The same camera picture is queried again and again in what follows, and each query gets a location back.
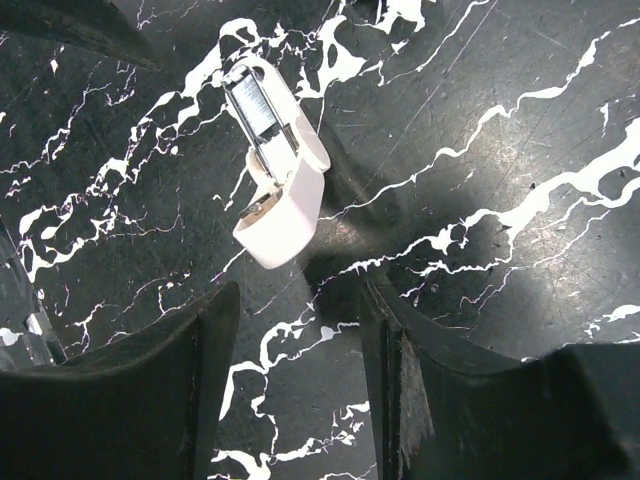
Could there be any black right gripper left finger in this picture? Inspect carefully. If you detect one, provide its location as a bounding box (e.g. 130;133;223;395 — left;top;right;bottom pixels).
1;282;240;479

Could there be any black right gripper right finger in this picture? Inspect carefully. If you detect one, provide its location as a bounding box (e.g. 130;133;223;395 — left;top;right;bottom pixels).
358;281;639;479

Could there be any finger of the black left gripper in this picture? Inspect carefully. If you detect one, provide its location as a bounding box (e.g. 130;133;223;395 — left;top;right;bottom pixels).
1;0;161;70

